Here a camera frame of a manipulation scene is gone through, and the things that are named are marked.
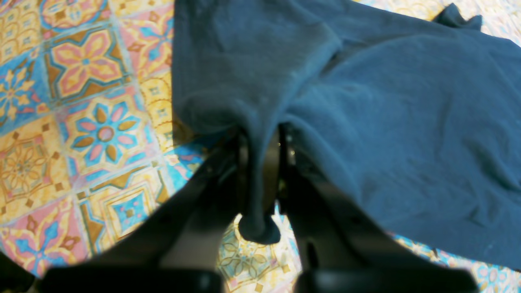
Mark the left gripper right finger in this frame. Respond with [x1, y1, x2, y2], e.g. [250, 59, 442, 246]
[278, 126, 478, 293]

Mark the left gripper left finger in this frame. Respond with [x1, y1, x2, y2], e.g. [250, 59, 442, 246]
[41, 135, 248, 293]

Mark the dark blue t-shirt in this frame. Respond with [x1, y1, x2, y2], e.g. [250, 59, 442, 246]
[172, 0, 521, 269]

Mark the patterned tablecloth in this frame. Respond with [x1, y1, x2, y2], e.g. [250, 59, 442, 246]
[0, 0, 521, 293]

